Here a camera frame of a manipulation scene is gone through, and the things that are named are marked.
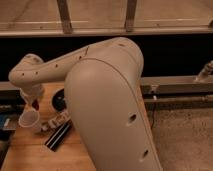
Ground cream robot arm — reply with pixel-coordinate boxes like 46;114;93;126
8;37;163;171

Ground small clear bottle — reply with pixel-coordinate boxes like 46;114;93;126
41;112;70;131

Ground dark round plate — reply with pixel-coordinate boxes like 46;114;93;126
52;89;66;111

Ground wooden post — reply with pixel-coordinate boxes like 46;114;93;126
57;0;72;34
124;0;137;32

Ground left wooden post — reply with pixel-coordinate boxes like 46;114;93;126
57;0;72;34

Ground right wooden post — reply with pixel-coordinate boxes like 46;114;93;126
124;0;137;32

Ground dark red pepper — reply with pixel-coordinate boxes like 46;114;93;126
31;100;40;112

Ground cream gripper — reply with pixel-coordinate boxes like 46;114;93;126
19;84;46;111

